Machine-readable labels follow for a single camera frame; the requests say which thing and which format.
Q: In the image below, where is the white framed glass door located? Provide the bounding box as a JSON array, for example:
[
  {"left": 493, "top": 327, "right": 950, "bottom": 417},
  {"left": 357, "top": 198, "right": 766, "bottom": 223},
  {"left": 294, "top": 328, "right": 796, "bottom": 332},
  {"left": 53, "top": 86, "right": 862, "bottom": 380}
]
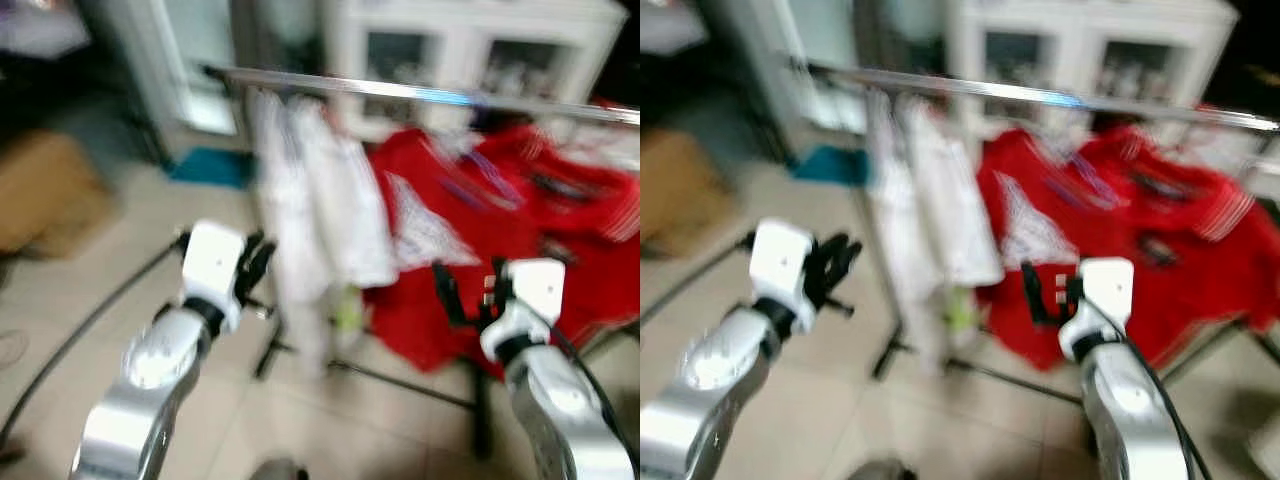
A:
[
  {"left": 100, "top": 0, "right": 243, "bottom": 139},
  {"left": 700, "top": 0, "right": 866, "bottom": 136}
]

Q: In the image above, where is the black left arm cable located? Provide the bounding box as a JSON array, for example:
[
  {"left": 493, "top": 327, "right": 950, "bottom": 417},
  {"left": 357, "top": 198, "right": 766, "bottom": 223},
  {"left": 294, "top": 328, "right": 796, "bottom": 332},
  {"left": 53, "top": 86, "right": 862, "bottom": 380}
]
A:
[
  {"left": 0, "top": 235, "right": 193, "bottom": 451},
  {"left": 640, "top": 238, "right": 757, "bottom": 326}
]

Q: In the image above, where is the teal floor mat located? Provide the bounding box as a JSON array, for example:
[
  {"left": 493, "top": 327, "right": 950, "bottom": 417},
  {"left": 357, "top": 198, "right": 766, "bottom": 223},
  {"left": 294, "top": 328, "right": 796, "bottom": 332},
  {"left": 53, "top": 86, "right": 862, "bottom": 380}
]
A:
[
  {"left": 165, "top": 147, "right": 256, "bottom": 191},
  {"left": 790, "top": 145, "right": 871, "bottom": 188}
]

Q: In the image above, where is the red t-shirt white triangle print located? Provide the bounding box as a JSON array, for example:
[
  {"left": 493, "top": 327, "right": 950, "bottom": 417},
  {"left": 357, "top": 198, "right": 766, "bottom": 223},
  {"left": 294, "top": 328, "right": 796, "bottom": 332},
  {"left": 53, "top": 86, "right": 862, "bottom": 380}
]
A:
[
  {"left": 362, "top": 128, "right": 531, "bottom": 379},
  {"left": 975, "top": 128, "right": 1141, "bottom": 373}
]

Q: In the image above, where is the grey robot foot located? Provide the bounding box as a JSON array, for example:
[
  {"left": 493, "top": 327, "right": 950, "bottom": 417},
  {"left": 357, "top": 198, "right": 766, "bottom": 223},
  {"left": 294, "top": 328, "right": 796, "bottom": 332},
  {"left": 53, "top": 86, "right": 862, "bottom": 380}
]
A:
[
  {"left": 848, "top": 458, "right": 919, "bottom": 480},
  {"left": 248, "top": 457, "right": 309, "bottom": 480}
]

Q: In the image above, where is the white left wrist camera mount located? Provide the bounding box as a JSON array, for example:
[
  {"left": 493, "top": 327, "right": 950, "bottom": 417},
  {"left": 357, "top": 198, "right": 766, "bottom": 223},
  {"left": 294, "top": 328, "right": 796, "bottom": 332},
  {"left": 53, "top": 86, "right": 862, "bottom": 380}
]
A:
[
  {"left": 178, "top": 220, "right": 248, "bottom": 333},
  {"left": 747, "top": 217, "right": 817, "bottom": 333}
]

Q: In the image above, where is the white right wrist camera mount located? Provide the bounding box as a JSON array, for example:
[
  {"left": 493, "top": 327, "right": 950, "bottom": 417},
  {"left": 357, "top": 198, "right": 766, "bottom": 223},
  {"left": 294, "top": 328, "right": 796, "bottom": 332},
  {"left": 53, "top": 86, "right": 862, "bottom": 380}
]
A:
[
  {"left": 480, "top": 257, "right": 568, "bottom": 353},
  {"left": 1058, "top": 257, "right": 1137, "bottom": 357}
]

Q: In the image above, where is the white garment green blue print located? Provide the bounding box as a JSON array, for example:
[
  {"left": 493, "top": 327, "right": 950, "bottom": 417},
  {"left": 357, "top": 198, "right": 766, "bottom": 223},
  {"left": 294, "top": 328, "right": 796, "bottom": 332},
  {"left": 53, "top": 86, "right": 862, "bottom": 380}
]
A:
[
  {"left": 248, "top": 88, "right": 366, "bottom": 379},
  {"left": 865, "top": 88, "right": 976, "bottom": 376}
]

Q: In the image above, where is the metal clothes rack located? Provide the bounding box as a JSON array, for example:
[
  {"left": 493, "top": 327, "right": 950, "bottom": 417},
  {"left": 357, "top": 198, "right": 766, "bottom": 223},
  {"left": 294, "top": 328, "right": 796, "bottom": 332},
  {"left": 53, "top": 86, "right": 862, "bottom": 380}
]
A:
[
  {"left": 200, "top": 62, "right": 641, "bottom": 461},
  {"left": 795, "top": 60, "right": 1280, "bottom": 451}
]

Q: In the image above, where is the brown cardboard box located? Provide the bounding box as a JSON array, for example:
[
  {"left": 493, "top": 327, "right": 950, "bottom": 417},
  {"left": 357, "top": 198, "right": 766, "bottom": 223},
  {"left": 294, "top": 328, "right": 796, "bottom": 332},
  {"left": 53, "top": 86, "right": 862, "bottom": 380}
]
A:
[
  {"left": 0, "top": 130, "right": 119, "bottom": 259},
  {"left": 640, "top": 128, "right": 739, "bottom": 259}
]

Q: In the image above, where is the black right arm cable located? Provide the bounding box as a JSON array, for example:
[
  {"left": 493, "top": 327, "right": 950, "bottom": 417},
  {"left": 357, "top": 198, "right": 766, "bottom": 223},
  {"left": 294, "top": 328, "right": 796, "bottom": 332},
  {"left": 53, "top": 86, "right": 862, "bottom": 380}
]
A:
[
  {"left": 545, "top": 320, "right": 641, "bottom": 471},
  {"left": 1120, "top": 320, "right": 1216, "bottom": 480}
]

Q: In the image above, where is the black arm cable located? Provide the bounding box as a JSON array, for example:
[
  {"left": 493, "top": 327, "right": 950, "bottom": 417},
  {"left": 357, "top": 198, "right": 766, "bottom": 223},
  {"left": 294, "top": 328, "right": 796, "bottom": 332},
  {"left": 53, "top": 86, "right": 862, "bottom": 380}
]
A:
[
  {"left": 640, "top": 238, "right": 757, "bottom": 326},
  {"left": 545, "top": 320, "right": 641, "bottom": 471},
  {"left": 1120, "top": 320, "right": 1216, "bottom": 480},
  {"left": 0, "top": 235, "right": 193, "bottom": 451}
]

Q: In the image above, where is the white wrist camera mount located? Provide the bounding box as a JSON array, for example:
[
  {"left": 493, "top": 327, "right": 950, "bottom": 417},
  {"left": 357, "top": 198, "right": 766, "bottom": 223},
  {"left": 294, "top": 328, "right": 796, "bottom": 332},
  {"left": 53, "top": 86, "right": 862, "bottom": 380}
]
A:
[
  {"left": 178, "top": 220, "right": 248, "bottom": 333},
  {"left": 1058, "top": 257, "right": 1137, "bottom": 357},
  {"left": 480, "top": 257, "right": 568, "bottom": 353},
  {"left": 747, "top": 217, "right": 817, "bottom": 333}
]

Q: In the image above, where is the red polo shirt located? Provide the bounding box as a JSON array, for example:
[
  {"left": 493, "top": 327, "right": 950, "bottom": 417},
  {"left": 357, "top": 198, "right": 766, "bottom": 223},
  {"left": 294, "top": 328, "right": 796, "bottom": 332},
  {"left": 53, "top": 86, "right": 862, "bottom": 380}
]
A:
[
  {"left": 1085, "top": 122, "right": 1280, "bottom": 366},
  {"left": 470, "top": 122, "right": 641, "bottom": 341}
]

